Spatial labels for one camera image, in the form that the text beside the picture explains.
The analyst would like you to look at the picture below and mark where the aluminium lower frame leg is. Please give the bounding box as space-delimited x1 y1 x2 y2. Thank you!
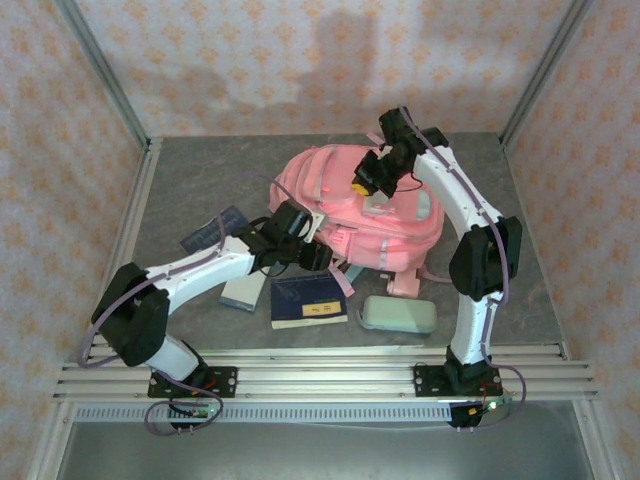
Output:
569 399 624 480
27 399 76 480

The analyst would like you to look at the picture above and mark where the blue book white lettering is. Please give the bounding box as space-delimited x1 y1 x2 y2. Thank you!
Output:
179 204 246 261

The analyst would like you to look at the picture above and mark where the small pink box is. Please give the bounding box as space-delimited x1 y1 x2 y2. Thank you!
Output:
387 269 422 300

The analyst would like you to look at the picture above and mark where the white book blue edge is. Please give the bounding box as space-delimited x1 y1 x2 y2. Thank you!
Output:
219 274 266 314

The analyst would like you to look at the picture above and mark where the grey metal lower panel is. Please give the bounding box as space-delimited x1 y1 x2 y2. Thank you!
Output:
54 422 596 480

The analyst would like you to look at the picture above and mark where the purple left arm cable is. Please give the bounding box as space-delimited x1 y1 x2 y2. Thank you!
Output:
79 172 281 437

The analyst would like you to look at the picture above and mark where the dark blue book yellow label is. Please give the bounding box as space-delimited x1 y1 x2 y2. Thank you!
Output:
269 273 350 330

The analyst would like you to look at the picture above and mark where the thin black right gripper cable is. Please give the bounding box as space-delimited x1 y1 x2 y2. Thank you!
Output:
394 172 427 195

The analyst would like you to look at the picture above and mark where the black base connector board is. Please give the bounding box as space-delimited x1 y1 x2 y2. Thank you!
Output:
168 399 221 434
448 397 512 432

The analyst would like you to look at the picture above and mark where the white slotted cable duct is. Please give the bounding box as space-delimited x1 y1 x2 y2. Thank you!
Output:
73 402 454 424

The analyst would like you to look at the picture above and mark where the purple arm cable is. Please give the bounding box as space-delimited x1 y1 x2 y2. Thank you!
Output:
399 106 527 434
79 172 281 437

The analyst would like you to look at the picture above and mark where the aluminium side rail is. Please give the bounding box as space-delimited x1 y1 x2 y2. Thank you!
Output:
79 137 164 364

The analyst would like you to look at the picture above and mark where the mint green pencil case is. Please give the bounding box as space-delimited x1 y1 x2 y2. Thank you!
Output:
358 294 438 336

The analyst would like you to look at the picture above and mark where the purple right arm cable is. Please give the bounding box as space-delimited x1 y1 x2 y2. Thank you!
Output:
399 106 527 434

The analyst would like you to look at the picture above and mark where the pink backpack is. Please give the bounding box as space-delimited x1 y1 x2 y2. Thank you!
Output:
269 130 454 300

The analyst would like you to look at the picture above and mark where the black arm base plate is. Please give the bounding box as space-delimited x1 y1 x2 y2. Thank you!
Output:
413 363 503 399
148 366 238 400

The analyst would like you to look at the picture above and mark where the aluminium frame post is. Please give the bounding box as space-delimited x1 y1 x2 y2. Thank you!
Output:
498 0 599 149
53 0 152 151

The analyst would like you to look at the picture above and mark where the aluminium front rail beam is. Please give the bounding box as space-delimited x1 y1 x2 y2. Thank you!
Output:
52 342 600 402

